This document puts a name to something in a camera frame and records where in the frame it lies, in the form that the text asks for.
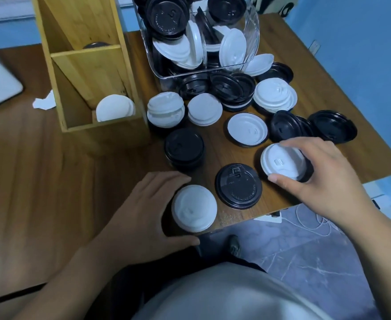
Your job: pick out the person's left hand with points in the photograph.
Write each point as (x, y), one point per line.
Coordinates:
(138, 226)

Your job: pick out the person's right hand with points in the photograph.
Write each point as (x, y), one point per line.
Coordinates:
(332, 189)

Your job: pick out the large white cup lid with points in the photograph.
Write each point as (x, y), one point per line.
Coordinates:
(280, 161)

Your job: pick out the white domed cup lid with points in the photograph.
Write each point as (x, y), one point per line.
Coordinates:
(195, 208)

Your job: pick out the wooden three-compartment organizer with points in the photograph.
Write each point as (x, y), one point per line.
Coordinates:
(108, 133)

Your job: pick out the pile of black and white cup lids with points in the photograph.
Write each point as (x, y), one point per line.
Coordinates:
(208, 109)

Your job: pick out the person's left forearm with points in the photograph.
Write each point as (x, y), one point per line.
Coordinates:
(68, 289)

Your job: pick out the white power adapter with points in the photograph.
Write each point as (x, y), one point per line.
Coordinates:
(267, 218)

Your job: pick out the dark shoe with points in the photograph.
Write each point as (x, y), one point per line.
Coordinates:
(234, 246)

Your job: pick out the grey shirt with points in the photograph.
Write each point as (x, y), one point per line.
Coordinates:
(232, 296)

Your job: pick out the crumpled white tissue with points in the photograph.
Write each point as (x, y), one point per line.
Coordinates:
(45, 101)

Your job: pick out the clear plastic container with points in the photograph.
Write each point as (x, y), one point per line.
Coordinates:
(253, 29)

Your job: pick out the cream tote bag black print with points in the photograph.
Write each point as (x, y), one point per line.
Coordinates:
(272, 4)

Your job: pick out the white wall socket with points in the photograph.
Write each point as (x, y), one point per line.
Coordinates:
(314, 46)

